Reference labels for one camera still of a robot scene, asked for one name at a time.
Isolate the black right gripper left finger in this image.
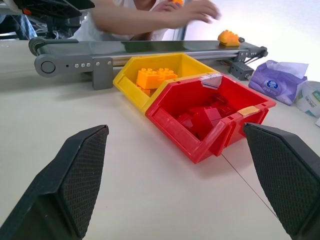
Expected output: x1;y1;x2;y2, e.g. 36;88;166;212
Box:
0;124;110;240

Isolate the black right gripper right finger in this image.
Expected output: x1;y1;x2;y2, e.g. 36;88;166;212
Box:
243;122;320;240

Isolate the dark grey perforated electronics box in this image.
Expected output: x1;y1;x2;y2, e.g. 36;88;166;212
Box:
228;61;255;81

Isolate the grey conveyor belt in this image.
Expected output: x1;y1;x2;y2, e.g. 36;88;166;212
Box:
28;36;269;90

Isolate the person's right hand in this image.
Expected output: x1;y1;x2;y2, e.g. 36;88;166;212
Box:
174;0;223;25

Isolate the person's left hand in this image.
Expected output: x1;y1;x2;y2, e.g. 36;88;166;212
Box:
151;0;186;14

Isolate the beige tape strip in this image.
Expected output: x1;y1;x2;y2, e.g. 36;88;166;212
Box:
237;106;261;118

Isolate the white paper roll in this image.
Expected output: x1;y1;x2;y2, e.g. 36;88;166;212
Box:
293;80;320;119

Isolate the purple tissue pack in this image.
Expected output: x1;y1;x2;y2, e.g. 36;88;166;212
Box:
248;59;310;107

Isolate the red building brick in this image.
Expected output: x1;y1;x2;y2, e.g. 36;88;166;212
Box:
188;106;224;141
206;93;239;117
176;112;201;131

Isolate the red plastic bin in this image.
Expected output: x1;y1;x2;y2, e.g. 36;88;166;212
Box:
144;74;277;165

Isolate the clear torn label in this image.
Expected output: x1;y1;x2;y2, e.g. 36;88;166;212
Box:
199;74;224;89

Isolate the large orange building brick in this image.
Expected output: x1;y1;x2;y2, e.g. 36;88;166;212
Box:
136;67;166;90

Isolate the yellow plastic bin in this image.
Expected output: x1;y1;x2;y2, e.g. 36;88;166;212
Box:
112;52;221;115

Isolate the person's white shirt torso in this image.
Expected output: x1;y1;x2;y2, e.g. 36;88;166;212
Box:
71;0;171;42

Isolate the bystander in blue jeans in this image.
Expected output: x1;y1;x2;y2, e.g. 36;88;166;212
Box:
0;13;39;41

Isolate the black office chair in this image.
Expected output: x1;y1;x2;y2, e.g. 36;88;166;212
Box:
13;0;96;40

